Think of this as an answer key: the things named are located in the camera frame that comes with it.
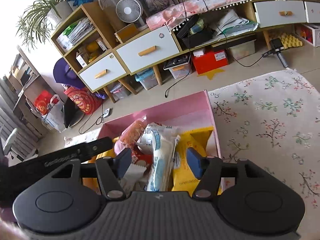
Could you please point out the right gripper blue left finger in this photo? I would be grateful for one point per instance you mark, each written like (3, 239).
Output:
(121, 163)

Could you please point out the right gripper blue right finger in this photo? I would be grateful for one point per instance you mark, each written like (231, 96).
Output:
(197, 163)

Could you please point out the red candy pack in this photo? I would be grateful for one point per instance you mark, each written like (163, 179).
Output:
(141, 159)

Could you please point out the large yellow snack bag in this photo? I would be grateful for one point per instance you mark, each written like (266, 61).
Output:
(192, 147)

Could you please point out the white black snack pack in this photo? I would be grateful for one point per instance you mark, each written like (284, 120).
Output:
(133, 174)

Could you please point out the pink snack pack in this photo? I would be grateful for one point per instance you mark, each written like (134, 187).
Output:
(130, 136)

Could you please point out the yellow ribbed snack bag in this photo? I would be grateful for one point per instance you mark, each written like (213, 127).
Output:
(101, 173)

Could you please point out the blue white long pack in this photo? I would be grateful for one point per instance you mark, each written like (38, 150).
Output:
(163, 155)

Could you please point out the white grey snack bag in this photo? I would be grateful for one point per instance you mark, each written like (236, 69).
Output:
(153, 134)

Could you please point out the white floor charger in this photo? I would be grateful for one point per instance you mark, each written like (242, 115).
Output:
(107, 113)

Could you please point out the pink cardboard box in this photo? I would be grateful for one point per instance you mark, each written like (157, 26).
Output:
(187, 113)

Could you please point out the red gift bag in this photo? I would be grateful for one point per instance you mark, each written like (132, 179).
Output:
(82, 101)

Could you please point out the white shopping bag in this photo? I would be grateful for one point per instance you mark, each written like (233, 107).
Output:
(51, 109)

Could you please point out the floral tablecloth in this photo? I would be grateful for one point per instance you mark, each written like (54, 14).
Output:
(271, 120)

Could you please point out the blue lid plastic bin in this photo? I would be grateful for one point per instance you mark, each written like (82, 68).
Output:
(147, 78)

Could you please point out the purple plush toy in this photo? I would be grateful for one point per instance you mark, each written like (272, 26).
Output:
(64, 75)

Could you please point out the red storage box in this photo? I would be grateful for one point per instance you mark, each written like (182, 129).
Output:
(209, 61)

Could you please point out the clear plastic bin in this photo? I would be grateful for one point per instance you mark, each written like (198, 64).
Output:
(242, 50)

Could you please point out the cardboard box on cabinet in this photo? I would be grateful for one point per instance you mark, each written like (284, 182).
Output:
(126, 33)

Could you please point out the wooden shelf cabinet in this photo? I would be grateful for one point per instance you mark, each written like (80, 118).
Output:
(145, 50)

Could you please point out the black basket on console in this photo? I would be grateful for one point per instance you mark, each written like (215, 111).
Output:
(193, 32)

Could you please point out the long wooden tv console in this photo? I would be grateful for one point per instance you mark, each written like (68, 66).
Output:
(257, 15)

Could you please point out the pink cloth cover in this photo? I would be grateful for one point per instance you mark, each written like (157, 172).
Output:
(175, 15)

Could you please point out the potted green plant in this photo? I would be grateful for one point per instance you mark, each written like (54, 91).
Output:
(32, 26)

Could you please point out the white desk fan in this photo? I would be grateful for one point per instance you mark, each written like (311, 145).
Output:
(130, 11)

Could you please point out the yellow egg tray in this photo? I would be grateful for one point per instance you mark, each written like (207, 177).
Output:
(288, 40)

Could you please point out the black handheld camera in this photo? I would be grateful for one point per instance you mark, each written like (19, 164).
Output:
(276, 48)

